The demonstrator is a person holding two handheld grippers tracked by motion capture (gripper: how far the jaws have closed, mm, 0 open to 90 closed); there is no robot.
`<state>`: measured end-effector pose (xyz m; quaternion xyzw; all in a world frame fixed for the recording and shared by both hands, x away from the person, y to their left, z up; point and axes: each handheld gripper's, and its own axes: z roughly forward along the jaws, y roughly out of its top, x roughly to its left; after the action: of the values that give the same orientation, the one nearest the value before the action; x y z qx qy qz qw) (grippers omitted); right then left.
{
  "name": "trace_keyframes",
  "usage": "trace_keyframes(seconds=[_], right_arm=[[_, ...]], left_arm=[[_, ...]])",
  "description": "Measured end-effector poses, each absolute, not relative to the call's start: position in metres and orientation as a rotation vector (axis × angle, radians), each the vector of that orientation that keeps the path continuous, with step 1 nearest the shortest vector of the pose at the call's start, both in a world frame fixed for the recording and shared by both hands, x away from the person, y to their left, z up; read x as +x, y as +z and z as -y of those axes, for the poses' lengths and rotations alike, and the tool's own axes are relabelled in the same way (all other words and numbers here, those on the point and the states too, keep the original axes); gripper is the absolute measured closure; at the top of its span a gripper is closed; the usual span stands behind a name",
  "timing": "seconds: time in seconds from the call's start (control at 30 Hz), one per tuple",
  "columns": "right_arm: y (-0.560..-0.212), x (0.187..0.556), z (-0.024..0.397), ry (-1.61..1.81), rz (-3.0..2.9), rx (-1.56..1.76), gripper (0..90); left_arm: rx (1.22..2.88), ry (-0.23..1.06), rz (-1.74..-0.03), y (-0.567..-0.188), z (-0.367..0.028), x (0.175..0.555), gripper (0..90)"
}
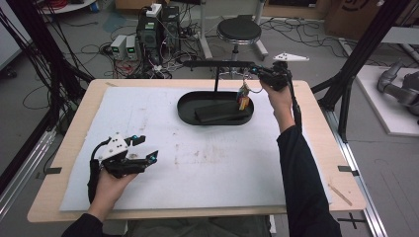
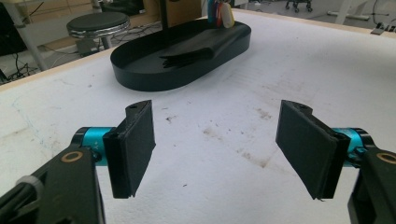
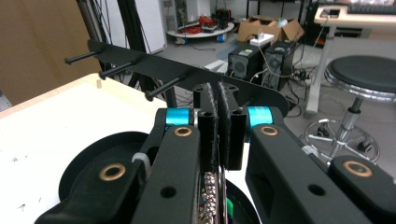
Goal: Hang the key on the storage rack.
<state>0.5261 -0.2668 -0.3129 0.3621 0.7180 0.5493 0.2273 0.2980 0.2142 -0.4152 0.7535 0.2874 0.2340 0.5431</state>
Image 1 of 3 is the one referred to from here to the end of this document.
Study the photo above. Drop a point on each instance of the black oval tray with hanger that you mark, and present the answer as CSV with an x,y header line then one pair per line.
x,y
214,98

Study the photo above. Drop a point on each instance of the black wallet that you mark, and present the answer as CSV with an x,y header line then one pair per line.
x,y
219,112

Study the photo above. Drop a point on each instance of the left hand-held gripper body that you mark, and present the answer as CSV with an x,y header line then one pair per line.
x,y
117,163

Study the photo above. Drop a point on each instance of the white table mat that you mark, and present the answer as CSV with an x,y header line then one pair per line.
x,y
204,177

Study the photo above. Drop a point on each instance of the cardboard box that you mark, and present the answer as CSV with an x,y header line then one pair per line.
x,y
349,18

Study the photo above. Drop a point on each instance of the white power adapter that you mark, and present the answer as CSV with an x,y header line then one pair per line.
x,y
153,10

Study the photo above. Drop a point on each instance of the white platform board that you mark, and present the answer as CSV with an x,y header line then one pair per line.
x,y
378,108

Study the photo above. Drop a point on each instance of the black frame strut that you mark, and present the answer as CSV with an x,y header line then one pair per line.
x,y
39,49
359,59

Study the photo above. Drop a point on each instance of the person's legs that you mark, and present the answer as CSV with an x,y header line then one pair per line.
x,y
201,227

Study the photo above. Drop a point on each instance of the person's left hand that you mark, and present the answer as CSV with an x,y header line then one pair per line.
x,y
110,191

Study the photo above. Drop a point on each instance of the black computer tower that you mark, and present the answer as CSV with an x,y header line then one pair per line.
x,y
149,39
171,28

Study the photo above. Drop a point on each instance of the aluminium rail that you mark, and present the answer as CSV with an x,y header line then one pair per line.
x,y
359,184
23,171

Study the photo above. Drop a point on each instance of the black round stool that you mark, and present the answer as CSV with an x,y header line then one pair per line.
x,y
239,30

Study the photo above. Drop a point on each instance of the light brown tape strip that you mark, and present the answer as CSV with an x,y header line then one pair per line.
x,y
340,195

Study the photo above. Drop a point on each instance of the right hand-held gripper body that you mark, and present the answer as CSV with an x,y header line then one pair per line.
x,y
276,77

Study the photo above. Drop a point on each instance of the person's right hand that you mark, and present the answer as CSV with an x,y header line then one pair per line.
x,y
280,100

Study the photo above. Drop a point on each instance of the black tape piece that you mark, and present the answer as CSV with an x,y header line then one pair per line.
x,y
347,169
52,170

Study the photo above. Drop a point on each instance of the grey bench power supply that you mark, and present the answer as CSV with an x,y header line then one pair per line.
x,y
118,46
131,46

